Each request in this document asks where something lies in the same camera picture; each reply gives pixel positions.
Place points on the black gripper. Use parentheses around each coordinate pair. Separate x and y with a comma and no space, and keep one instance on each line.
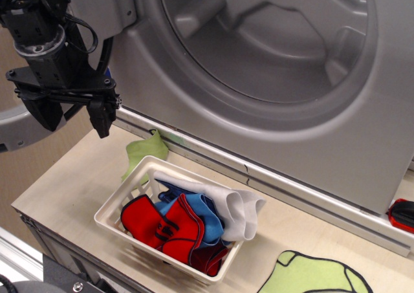
(59,80)

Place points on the red felt garment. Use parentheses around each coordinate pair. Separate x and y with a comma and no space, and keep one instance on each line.
(176,234)

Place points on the blue felt cloth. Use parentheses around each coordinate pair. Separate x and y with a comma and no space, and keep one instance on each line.
(201,205)

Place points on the white felt cloth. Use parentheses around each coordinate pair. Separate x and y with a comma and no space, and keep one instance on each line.
(237,208)

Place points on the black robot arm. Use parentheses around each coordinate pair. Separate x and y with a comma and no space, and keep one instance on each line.
(45,29)

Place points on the round grey machine door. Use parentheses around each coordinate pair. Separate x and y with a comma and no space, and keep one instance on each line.
(20,129)

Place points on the white plastic laundry basket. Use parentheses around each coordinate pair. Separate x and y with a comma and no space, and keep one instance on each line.
(142,182)

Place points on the grey toy washing machine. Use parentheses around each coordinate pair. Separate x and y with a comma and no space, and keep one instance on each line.
(319,91)

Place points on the light green felt cloth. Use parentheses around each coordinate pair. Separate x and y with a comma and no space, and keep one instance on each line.
(137,150)

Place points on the red felt shirt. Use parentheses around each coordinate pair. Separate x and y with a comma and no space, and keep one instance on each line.
(209,260)

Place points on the green felt shirt black trim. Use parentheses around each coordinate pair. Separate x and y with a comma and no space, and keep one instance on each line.
(297,272)

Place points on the red black tool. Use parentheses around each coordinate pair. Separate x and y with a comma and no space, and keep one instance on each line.
(400,215)

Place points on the black metal bracket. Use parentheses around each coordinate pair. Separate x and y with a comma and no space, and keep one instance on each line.
(63,278)

